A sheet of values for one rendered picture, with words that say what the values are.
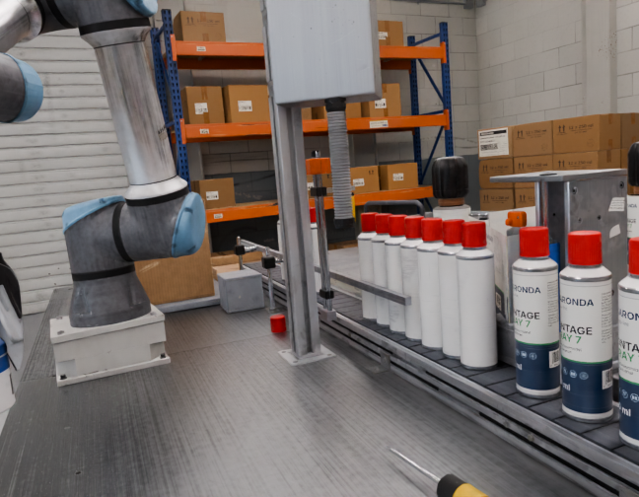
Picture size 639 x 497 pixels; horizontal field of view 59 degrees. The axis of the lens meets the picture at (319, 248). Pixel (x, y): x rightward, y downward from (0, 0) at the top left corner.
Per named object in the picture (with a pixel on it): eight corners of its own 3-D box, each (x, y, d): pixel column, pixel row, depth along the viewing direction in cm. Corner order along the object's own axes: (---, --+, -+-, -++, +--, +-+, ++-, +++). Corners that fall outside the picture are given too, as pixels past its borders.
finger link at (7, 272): (-11, 333, 58) (-56, 259, 56) (-9, 329, 60) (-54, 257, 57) (35, 311, 60) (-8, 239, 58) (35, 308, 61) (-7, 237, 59)
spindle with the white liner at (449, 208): (482, 285, 130) (477, 154, 126) (450, 291, 126) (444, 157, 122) (460, 279, 138) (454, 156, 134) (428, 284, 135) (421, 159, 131)
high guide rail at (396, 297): (411, 305, 90) (411, 296, 90) (405, 306, 90) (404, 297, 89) (244, 243, 189) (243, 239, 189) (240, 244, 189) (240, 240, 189)
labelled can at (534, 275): (570, 393, 69) (567, 226, 66) (536, 403, 67) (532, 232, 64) (538, 380, 73) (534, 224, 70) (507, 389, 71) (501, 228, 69)
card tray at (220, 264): (290, 270, 198) (289, 258, 198) (217, 281, 189) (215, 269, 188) (265, 260, 226) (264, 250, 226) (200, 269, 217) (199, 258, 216)
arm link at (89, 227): (90, 265, 116) (79, 200, 115) (152, 258, 114) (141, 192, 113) (56, 276, 104) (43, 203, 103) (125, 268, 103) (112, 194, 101)
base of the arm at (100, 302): (154, 316, 106) (146, 264, 105) (68, 332, 101) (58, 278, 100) (148, 304, 120) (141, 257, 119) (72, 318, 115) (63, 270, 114)
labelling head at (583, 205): (632, 364, 75) (632, 171, 72) (557, 385, 70) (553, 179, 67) (553, 338, 88) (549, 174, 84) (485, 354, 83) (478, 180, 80)
